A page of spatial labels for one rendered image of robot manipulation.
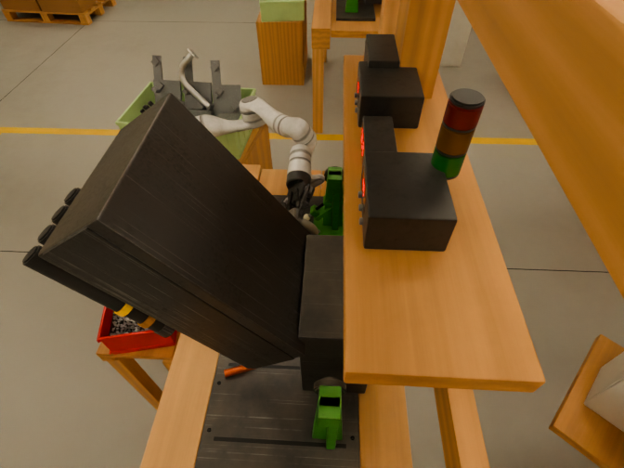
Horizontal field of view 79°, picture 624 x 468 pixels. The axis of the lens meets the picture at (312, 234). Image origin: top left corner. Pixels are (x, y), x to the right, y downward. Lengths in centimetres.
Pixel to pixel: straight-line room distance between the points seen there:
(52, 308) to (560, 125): 273
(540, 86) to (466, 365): 35
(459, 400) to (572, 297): 208
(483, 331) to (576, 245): 259
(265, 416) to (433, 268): 72
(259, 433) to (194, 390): 23
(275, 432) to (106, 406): 135
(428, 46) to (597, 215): 73
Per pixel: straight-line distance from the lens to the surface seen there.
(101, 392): 240
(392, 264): 61
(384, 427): 119
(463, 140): 63
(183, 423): 121
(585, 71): 29
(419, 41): 94
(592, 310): 285
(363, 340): 53
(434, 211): 59
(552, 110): 31
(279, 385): 119
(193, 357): 127
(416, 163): 67
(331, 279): 94
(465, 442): 80
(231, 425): 118
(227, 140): 198
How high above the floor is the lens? 202
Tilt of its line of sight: 49 degrees down
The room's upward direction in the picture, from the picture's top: 1 degrees counter-clockwise
